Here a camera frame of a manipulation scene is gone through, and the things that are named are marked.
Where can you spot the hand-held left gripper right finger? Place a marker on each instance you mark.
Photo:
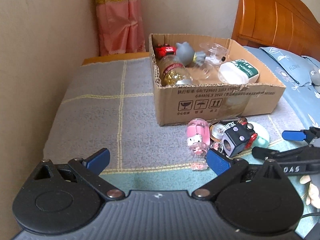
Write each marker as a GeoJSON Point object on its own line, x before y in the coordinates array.
{"type": "Point", "coordinates": [218, 162]}

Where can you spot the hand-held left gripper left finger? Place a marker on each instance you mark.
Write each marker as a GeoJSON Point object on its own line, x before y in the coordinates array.
{"type": "Point", "coordinates": [98, 159]}

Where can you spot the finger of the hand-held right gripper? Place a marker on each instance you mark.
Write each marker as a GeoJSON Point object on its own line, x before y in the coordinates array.
{"type": "Point", "coordinates": [293, 135]}
{"type": "Point", "coordinates": [267, 153]}

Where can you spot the black cube toy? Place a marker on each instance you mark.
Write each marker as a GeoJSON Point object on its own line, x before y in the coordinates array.
{"type": "Point", "coordinates": [237, 135]}

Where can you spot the pink cartoon toy bottle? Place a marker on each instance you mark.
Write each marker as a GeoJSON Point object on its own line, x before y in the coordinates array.
{"type": "Point", "coordinates": [197, 135]}

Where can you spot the brown cardboard box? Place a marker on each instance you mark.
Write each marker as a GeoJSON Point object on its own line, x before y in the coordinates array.
{"type": "Point", "coordinates": [200, 100]}

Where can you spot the white green-label swab container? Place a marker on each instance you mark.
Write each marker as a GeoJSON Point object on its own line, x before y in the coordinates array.
{"type": "Point", "coordinates": [232, 73]}

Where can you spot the clear plastic cup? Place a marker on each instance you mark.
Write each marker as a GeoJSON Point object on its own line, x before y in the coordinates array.
{"type": "Point", "coordinates": [203, 71]}

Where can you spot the clear plastic bottle red label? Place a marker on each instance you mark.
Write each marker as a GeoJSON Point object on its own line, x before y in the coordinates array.
{"type": "Point", "coordinates": [172, 70]}

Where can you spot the clear round plastic container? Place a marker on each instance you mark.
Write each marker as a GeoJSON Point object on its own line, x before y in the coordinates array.
{"type": "Point", "coordinates": [216, 51]}

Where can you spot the grey plush toy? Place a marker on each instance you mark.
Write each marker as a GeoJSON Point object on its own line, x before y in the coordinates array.
{"type": "Point", "coordinates": [186, 53]}

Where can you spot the red toy car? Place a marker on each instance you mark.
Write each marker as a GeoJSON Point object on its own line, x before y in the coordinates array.
{"type": "Point", "coordinates": [163, 51]}

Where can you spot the person's right hand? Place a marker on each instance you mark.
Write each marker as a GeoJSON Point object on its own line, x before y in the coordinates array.
{"type": "Point", "coordinates": [314, 195]}

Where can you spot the teal round toy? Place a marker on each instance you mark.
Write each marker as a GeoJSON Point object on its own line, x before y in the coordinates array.
{"type": "Point", "coordinates": [261, 136]}

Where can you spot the blue floral bed sheet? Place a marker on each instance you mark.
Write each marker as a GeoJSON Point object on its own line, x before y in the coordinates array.
{"type": "Point", "coordinates": [300, 105]}

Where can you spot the checked blanket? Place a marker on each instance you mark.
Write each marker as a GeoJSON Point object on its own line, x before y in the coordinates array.
{"type": "Point", "coordinates": [100, 105]}

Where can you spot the blue floral pillow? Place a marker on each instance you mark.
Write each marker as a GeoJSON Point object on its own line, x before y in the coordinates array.
{"type": "Point", "coordinates": [287, 65]}

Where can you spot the wooden table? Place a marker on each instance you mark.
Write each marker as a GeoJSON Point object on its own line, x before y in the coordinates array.
{"type": "Point", "coordinates": [105, 58]}

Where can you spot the wooden headboard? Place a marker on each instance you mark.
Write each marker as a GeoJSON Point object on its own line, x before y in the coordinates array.
{"type": "Point", "coordinates": [275, 17]}

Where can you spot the pink curtain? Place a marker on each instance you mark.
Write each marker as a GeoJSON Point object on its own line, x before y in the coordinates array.
{"type": "Point", "coordinates": [117, 25]}

